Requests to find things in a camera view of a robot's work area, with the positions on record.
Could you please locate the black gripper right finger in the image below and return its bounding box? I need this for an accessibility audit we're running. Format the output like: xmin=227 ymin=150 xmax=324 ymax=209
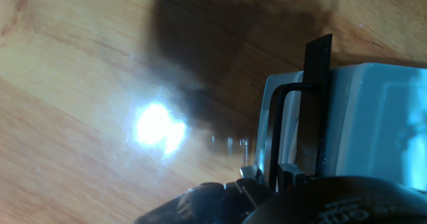
xmin=277 ymin=163 xmax=306 ymax=191

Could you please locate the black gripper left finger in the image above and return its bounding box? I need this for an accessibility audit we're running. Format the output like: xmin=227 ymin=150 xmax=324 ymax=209
xmin=133 ymin=165 xmax=276 ymax=224

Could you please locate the white drawer with black handle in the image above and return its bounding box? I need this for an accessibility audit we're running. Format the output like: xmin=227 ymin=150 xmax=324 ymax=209
xmin=253 ymin=33 xmax=334 ymax=188

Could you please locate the brown wooden board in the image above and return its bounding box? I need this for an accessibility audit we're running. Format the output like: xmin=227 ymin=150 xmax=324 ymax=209
xmin=0 ymin=0 xmax=427 ymax=224

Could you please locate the white drawer cabinet frame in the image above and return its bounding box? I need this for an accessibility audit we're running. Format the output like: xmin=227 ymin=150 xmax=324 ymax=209
xmin=325 ymin=63 xmax=427 ymax=191

